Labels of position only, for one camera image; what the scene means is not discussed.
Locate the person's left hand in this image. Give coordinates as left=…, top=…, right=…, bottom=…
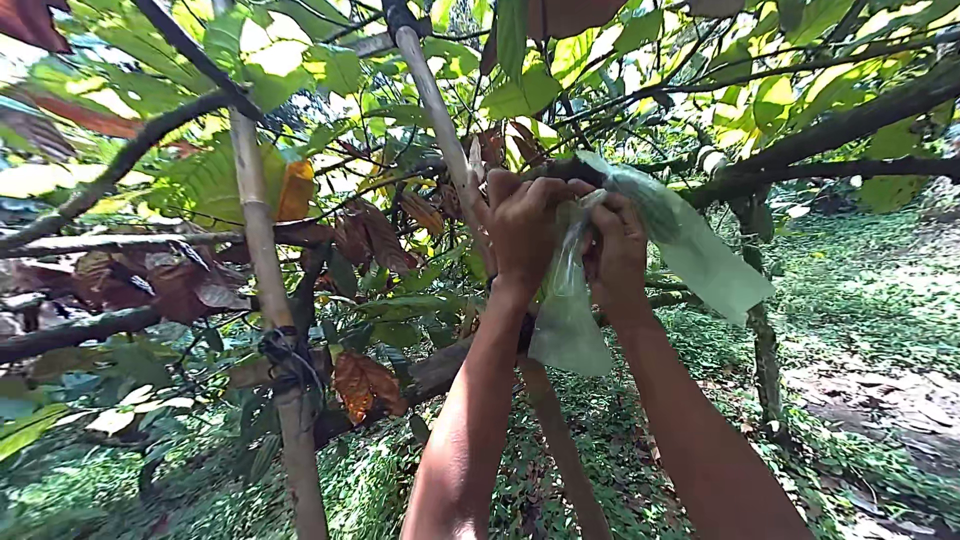
left=471, top=168, right=576, bottom=303

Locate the person's right hand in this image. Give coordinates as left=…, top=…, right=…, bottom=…
left=567, top=178, right=649, bottom=325

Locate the clear plastic bag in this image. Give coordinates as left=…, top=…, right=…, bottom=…
left=528, top=189, right=613, bottom=378

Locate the person's right forearm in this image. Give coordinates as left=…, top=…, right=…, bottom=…
left=606, top=303, right=817, bottom=540

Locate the person's left forearm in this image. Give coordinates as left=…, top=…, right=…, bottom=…
left=400, top=282, right=538, bottom=540

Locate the pale green plastic bag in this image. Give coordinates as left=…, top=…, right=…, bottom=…
left=576, top=150, right=775, bottom=327

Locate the orange brown cacao pod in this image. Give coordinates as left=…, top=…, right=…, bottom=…
left=397, top=187, right=446, bottom=238

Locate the slender pale wooden pole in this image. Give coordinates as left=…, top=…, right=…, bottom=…
left=382, top=0, right=615, bottom=540

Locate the large reddish brown leaf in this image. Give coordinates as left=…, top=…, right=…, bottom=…
left=526, top=0, right=630, bottom=42

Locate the thick brown log branch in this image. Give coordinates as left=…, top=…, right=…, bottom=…
left=313, top=333, right=477, bottom=451

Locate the thin tree trunk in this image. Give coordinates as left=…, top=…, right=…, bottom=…
left=729, top=183, right=790, bottom=451

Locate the green tree foliage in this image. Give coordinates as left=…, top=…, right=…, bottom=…
left=0, top=0, right=960, bottom=451

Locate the thick dark tree branch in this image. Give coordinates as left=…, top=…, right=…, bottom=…
left=678, top=60, right=960, bottom=210

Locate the curled brown orange leaf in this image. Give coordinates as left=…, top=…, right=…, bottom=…
left=331, top=350, right=409, bottom=427

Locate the bamboo pole with black tie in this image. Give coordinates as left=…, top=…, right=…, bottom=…
left=213, top=0, right=330, bottom=540

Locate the black plastic tie strip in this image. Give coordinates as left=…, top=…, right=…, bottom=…
left=258, top=325, right=325, bottom=399

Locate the straight dark branch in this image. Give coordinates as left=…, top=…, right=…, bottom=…
left=132, top=0, right=265, bottom=123

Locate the cluster of dry brown leaves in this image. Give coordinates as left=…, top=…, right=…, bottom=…
left=69, top=243, right=253, bottom=327

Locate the pale horizontal branch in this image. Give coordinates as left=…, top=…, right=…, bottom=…
left=0, top=222, right=335, bottom=261

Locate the curved grey branch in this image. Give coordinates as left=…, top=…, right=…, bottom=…
left=0, top=88, right=235, bottom=253

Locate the mossy dark branch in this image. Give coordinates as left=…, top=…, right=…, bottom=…
left=0, top=304, right=163, bottom=366

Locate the dark red leaf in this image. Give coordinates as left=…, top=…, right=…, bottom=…
left=0, top=0, right=73, bottom=55

